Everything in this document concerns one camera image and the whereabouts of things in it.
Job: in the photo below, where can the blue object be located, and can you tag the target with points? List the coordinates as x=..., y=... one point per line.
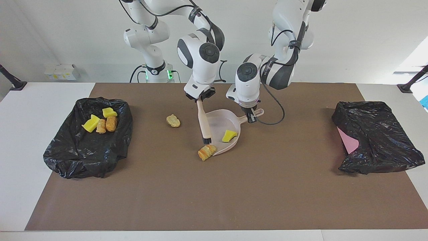
x=425, y=102

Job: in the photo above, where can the black camera stand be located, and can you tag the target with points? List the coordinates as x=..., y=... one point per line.
x=406, y=88
x=16, y=85

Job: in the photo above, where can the small yellow sponge piece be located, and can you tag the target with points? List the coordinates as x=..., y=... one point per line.
x=229, y=136

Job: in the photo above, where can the orange striped trash piece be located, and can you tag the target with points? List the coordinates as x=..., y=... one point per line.
x=207, y=152

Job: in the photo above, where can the pale trash piece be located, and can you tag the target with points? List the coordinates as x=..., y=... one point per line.
x=173, y=121
x=101, y=127

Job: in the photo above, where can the beige hand brush black bristles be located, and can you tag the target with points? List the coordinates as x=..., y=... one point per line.
x=204, y=120

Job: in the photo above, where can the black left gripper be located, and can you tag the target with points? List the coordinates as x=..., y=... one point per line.
x=249, y=109

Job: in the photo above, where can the pink bin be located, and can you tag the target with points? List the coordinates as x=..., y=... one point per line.
x=349, y=144

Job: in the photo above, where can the brown table mat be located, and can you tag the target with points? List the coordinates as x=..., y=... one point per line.
x=267, y=201

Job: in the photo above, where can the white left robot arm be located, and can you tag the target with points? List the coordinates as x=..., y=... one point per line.
x=247, y=87

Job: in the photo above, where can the black trash bag over pink bin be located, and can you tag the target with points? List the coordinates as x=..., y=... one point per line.
x=378, y=140

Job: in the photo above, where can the black trash bag bin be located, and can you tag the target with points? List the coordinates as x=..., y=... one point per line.
x=83, y=157

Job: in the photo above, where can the yellow notched sponge piece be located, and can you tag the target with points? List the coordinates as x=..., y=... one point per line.
x=109, y=112

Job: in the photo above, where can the large white wall box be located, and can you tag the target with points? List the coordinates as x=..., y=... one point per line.
x=66, y=72

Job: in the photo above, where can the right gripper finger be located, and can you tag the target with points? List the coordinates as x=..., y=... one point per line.
x=193, y=98
x=209, y=93

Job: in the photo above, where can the brown bread-like trash piece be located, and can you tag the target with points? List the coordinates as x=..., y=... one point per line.
x=111, y=124

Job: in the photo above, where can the beige plastic dustpan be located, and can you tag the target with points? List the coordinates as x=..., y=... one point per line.
x=220, y=122

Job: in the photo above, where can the yellow wedge sponge piece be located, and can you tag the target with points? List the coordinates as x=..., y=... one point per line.
x=91, y=124

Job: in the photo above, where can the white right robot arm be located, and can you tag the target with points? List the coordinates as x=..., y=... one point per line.
x=200, y=67

